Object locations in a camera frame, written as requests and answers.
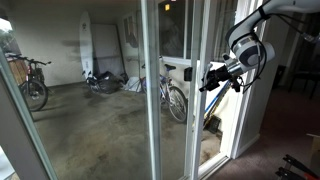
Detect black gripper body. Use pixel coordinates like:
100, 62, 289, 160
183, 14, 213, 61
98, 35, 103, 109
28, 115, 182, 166
212, 64, 238, 87

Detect white loop door handle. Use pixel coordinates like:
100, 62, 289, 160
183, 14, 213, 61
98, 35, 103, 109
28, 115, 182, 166
202, 62, 214, 86

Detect white framed sliding glass door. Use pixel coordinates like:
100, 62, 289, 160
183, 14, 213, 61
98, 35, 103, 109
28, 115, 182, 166
0, 0, 218, 180

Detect thin framed screen door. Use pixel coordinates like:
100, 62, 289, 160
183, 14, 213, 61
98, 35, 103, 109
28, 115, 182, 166
182, 0, 202, 178

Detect fixed glass door panel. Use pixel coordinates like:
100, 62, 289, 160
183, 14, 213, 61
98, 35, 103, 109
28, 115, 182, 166
0, 0, 164, 180

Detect silver blue bicycle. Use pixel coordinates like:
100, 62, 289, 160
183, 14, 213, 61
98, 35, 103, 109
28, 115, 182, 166
141, 56, 190, 125

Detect black dustpan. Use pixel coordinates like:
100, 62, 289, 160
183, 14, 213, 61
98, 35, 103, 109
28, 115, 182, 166
205, 114, 223, 135

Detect window with vertical blinds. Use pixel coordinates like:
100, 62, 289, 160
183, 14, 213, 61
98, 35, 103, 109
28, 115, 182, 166
158, 0, 240, 65

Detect white crumpled sheet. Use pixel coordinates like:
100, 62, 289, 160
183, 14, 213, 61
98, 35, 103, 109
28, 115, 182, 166
120, 76, 144, 94

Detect black chair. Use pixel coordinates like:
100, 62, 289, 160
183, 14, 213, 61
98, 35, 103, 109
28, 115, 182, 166
288, 33, 320, 101

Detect black bags pile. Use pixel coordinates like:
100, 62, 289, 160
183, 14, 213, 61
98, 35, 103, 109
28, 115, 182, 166
82, 70, 130, 95

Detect grey leaning panel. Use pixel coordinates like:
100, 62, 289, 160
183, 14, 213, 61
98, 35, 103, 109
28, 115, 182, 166
90, 22, 127, 77

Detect cardboard box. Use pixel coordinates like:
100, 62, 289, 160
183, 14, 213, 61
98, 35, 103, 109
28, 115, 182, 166
305, 132, 320, 163

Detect red black clamp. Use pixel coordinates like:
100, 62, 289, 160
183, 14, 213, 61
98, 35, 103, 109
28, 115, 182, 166
274, 166, 306, 180
281, 153, 320, 180

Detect white surfboard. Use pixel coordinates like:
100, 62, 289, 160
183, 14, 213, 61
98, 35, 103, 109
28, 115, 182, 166
78, 10, 95, 81

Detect red bicycle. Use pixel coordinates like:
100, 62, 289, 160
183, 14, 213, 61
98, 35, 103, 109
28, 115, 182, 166
5, 52, 53, 113

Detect wooden balcony railing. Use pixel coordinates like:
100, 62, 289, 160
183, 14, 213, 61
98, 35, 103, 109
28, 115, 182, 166
7, 54, 30, 86

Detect green trees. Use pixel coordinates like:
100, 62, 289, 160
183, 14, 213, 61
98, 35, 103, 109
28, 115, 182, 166
0, 28, 17, 49

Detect yellow handled broom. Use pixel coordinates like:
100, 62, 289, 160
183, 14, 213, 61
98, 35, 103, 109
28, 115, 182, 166
203, 89, 233, 129

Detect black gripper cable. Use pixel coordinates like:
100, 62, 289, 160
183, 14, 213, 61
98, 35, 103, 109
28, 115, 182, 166
238, 13, 320, 95

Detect white door frame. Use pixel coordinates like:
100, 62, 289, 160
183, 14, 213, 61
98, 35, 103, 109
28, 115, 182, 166
198, 0, 273, 180

